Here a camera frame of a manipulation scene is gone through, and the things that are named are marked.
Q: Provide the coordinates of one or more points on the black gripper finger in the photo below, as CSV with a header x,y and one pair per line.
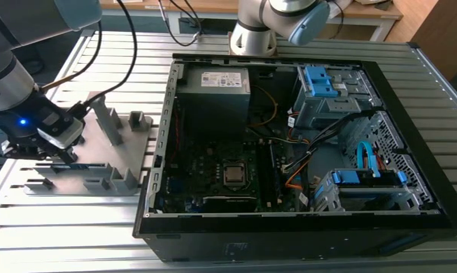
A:
x,y
21,150
68,156

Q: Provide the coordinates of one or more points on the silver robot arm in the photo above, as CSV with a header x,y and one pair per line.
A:
x,y
258,20

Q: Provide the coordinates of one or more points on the grey parts rack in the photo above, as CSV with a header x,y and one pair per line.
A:
x,y
133,148

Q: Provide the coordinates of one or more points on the green motherboard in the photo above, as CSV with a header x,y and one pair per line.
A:
x,y
198,170

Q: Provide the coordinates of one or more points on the grey power supply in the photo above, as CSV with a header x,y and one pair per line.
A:
x,y
212,111

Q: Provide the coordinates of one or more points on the silver CPU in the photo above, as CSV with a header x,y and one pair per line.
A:
x,y
235,174

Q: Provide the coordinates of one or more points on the black graphics card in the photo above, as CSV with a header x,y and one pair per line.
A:
x,y
228,203

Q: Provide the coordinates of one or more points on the black PC case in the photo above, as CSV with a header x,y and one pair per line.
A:
x,y
251,241

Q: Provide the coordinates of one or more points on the grey metal drive cage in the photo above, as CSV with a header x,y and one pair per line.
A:
x,y
327,108
327,199

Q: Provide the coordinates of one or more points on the empty blue disk carrier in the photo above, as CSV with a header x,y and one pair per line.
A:
x,y
316,75

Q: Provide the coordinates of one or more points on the hard disk in blue carrier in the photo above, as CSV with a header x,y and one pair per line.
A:
x,y
350,177

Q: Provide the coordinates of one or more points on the brown wooden cabinet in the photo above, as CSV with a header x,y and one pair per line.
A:
x,y
440,34

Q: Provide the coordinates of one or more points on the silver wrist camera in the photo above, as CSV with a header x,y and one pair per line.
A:
x,y
68,132

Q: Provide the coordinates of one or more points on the wooden desk white frame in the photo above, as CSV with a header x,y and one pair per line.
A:
x,y
368,14

